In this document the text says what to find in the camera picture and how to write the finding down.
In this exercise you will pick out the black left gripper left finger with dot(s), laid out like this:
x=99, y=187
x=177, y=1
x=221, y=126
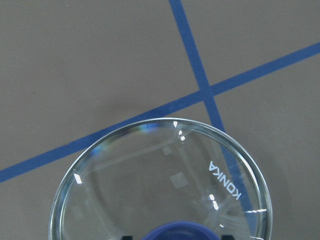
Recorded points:
x=127, y=237

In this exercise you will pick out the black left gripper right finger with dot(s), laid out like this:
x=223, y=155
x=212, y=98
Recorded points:
x=227, y=237

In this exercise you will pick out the glass pot lid purple knob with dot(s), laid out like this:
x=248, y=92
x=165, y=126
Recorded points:
x=162, y=179

